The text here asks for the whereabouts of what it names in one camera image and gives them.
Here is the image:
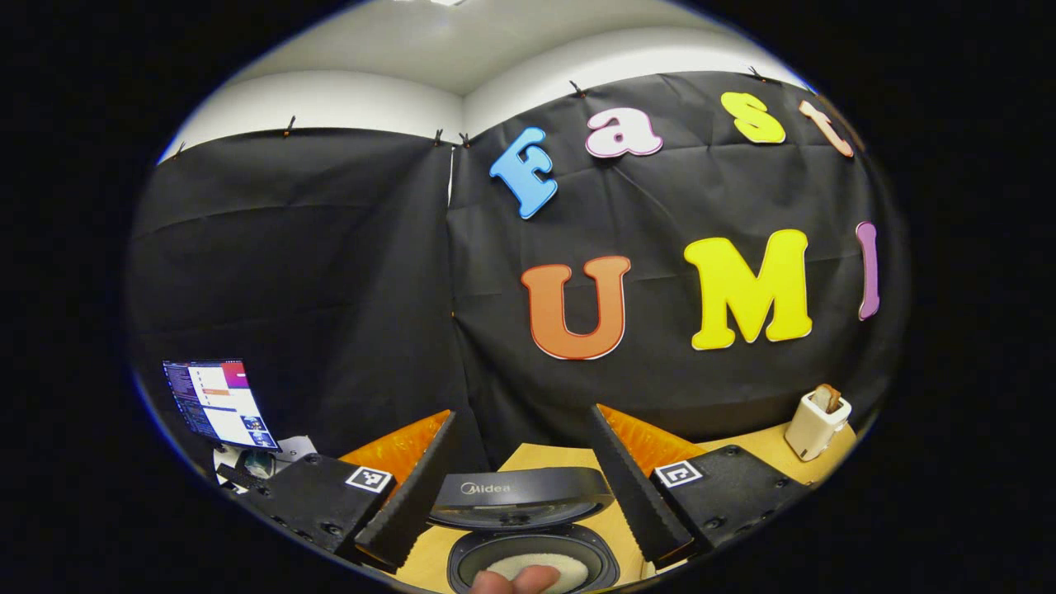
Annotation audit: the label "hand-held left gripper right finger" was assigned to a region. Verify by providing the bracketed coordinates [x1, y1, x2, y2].
[589, 403, 814, 568]

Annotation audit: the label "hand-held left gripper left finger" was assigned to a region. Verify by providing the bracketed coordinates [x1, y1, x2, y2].
[239, 410, 460, 572]

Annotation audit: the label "white rice grains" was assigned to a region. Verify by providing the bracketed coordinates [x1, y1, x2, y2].
[487, 552, 590, 594]

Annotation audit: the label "black silver rice cooker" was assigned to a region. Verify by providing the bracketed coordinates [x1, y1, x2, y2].
[429, 466, 622, 594]

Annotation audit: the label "white desk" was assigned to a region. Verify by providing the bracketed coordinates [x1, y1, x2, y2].
[213, 435, 318, 493]

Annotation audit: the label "white toaster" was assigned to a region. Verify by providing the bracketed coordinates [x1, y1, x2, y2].
[784, 394, 852, 461]

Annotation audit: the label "computer monitor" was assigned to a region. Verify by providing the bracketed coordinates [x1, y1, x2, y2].
[163, 359, 281, 452]

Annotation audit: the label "black backdrop cloth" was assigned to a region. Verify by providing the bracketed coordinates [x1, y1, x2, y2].
[128, 73, 908, 463]

